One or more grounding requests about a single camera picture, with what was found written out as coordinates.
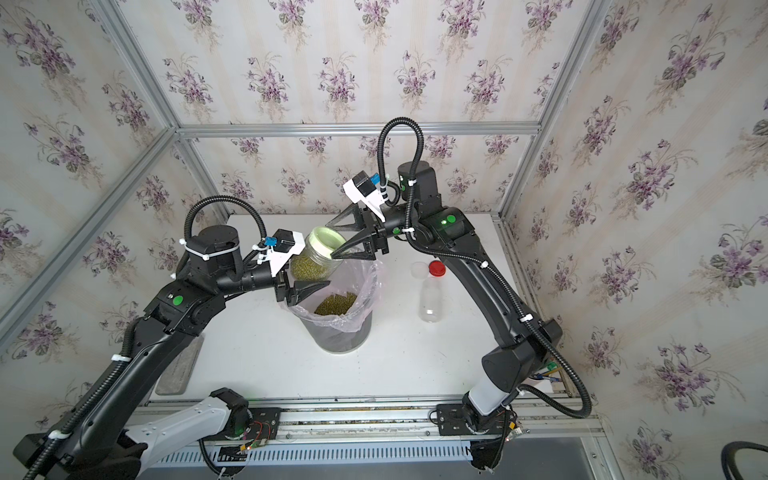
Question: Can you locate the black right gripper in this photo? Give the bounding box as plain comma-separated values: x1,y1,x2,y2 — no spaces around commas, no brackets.
326,202,422,267

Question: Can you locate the green lid bean jar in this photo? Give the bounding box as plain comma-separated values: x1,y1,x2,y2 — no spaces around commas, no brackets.
290,226,346,281

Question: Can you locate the red lid bean jar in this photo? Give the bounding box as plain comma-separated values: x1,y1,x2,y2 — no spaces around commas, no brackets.
418,277,443,323

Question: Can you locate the red jar lid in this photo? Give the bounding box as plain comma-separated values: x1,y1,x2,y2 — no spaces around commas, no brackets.
428,260,447,278

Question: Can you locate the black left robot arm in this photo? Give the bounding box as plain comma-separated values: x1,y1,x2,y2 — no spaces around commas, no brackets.
13,195,327,479

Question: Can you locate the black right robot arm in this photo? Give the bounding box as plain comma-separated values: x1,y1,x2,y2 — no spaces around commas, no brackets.
331,117,592,432

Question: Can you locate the green mung beans pile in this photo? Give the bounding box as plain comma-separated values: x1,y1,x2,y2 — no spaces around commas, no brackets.
314,292,357,316

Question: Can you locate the mesh bin with pink bag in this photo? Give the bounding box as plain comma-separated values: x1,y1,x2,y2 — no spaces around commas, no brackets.
287,260,386,354

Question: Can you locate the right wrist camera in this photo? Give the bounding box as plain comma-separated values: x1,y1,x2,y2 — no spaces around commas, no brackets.
342,170,386,222

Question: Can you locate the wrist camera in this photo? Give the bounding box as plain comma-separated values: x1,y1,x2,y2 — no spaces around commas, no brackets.
252,229,305,277
342,170,386,222

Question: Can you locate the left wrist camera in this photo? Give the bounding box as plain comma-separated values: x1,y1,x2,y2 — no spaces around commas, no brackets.
252,229,305,277

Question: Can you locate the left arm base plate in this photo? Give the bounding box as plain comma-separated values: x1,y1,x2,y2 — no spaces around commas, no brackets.
227,407,282,451

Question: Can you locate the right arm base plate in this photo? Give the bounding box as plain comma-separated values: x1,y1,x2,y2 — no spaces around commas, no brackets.
428,403,519,439

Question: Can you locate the white slotted cable duct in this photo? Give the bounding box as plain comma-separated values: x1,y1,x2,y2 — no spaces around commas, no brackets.
146,441,475,469

